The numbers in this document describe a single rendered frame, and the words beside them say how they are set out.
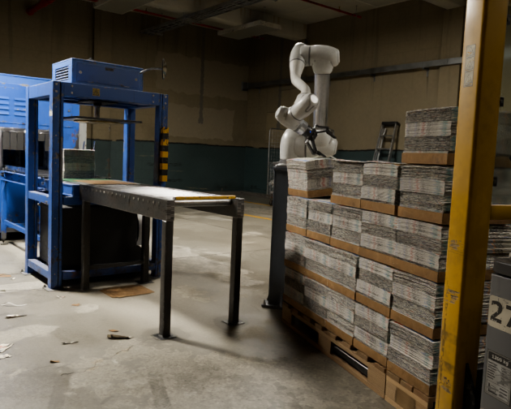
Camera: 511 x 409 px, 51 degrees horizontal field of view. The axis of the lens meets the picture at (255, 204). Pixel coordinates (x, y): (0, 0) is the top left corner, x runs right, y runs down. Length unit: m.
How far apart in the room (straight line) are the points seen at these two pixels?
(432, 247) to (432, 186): 0.24
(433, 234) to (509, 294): 0.57
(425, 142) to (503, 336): 0.86
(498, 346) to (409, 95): 9.35
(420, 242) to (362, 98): 9.47
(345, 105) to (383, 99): 1.02
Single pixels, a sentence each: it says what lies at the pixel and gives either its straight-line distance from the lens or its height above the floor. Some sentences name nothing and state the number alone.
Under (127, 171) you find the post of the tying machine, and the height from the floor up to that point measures 0.87.
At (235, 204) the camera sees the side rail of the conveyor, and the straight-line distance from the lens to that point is 3.32.
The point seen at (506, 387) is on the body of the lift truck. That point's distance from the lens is 1.82.
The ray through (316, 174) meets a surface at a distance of 3.21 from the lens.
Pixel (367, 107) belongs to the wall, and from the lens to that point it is 11.52.
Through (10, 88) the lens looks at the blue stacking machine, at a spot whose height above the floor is 1.68.
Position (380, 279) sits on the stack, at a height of 0.53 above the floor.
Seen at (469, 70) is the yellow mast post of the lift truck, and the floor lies 1.37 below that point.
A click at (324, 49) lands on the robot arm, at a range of 3.61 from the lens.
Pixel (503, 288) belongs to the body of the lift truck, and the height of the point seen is 0.71.
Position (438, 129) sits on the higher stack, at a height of 1.20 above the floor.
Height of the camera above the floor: 1.07
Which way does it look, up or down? 5 degrees down
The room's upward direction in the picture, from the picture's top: 3 degrees clockwise
